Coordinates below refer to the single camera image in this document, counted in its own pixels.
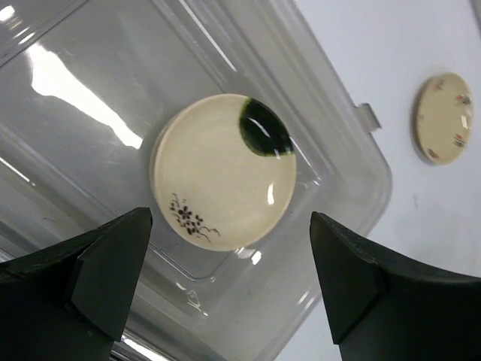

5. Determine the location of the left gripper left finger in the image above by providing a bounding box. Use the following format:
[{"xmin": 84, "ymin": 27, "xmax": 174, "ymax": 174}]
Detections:
[{"xmin": 1, "ymin": 207, "xmax": 153, "ymax": 360}]

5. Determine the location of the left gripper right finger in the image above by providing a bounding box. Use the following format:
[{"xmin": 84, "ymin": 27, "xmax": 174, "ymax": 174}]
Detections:
[{"xmin": 310, "ymin": 212, "xmax": 480, "ymax": 360}]

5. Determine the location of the clear plastic bin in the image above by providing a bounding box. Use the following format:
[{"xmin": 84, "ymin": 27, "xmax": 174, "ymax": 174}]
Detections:
[{"xmin": 1, "ymin": 1, "xmax": 392, "ymax": 360}]

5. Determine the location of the cream plate with small flowers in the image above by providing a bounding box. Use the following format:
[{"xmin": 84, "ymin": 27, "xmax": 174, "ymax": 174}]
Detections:
[{"xmin": 414, "ymin": 72, "xmax": 474, "ymax": 165}]

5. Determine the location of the cream plate black patch far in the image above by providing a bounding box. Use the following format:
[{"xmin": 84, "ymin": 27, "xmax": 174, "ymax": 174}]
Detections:
[{"xmin": 150, "ymin": 93, "xmax": 297, "ymax": 251}]

